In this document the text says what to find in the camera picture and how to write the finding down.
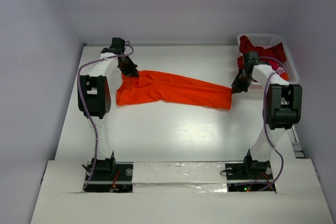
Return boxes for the small orange cloth in basket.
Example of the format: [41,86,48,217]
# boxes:
[280,72,289,81]

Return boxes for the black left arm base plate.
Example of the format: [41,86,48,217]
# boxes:
[84,163,133,193]

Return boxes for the pink cloth in basket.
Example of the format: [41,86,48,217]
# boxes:
[267,60,285,73]

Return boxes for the dark red t shirt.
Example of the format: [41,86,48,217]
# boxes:
[239,36,287,63]

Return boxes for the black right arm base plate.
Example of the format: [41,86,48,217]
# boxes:
[221,162,276,193]

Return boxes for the metal rail right table edge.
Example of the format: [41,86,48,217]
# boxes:
[288,126,305,159]

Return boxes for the orange t shirt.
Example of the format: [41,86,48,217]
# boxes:
[116,70,232,110]

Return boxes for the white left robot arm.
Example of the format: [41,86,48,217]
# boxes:
[77,37,139,180]

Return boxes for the white plastic basket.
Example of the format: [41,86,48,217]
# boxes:
[237,33,299,83]

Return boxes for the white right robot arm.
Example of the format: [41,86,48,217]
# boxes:
[225,51,302,180]

